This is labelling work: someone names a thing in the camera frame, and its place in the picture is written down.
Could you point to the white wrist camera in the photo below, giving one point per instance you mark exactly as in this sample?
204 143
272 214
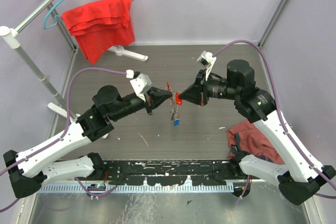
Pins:
207 60
140 83

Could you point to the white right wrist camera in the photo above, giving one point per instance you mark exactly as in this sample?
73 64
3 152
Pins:
207 60

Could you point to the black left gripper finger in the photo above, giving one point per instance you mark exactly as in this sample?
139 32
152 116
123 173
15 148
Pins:
159 99
158 91

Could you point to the red cloth on hanger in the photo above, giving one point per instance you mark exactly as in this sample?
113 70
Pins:
99 25

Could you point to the white clothes rack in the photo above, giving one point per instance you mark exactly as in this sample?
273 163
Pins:
25 118

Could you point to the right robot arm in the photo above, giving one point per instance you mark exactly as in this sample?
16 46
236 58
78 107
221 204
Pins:
296 179

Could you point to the metal key organizer red handle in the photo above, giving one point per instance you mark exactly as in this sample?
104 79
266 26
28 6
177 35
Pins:
174 111

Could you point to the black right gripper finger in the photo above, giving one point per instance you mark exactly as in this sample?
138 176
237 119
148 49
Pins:
193 90
194 99

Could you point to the blue key tag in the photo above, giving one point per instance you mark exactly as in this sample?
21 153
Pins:
176 122

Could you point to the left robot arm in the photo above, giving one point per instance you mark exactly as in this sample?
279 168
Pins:
40 165

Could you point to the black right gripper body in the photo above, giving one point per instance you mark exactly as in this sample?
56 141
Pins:
205 88

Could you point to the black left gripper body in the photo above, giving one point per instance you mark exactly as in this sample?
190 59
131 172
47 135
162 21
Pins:
148 101

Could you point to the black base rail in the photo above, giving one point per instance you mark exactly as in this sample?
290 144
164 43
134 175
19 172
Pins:
168 172

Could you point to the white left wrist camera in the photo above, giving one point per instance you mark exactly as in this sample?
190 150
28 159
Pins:
140 83

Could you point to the crumpled maroon shirt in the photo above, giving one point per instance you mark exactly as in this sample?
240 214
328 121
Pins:
246 137

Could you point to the silver key with red tag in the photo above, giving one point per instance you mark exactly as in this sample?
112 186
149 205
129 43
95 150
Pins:
178 100

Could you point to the slotted cable duct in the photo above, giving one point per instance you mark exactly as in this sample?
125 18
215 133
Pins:
123 189

